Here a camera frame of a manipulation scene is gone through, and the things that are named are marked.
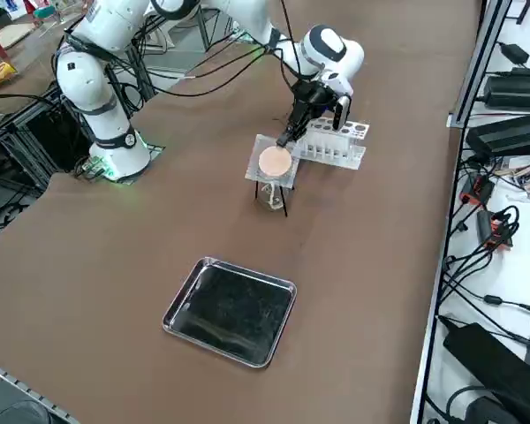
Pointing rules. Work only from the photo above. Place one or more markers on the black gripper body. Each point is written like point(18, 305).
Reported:
point(311, 93)

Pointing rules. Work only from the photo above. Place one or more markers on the clear glass flask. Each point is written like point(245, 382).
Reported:
point(271, 199)

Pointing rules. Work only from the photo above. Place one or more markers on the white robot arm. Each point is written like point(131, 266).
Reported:
point(229, 17)

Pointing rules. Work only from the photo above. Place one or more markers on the shiny steel tray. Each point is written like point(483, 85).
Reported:
point(229, 313)

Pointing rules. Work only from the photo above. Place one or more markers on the white test tube rack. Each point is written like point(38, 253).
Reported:
point(335, 154)

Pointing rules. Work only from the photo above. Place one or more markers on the orange and black device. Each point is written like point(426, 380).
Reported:
point(477, 190)
point(490, 229)

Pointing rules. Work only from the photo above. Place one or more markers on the large black power brick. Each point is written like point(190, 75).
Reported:
point(508, 134)

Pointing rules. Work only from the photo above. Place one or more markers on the small black adapter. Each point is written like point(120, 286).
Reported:
point(514, 53)

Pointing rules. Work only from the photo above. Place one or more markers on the wooden board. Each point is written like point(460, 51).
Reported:
point(13, 35)

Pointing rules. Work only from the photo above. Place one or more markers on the black fabric bag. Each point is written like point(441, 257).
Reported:
point(490, 366)

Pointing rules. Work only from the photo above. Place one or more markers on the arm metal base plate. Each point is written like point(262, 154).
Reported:
point(156, 149)

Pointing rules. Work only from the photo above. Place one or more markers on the aluminium profile post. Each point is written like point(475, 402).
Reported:
point(479, 66)

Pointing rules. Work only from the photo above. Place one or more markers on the black table frame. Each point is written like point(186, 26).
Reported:
point(26, 132)

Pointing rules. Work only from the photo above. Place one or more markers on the grey aluminium rail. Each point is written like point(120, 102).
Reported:
point(26, 386)

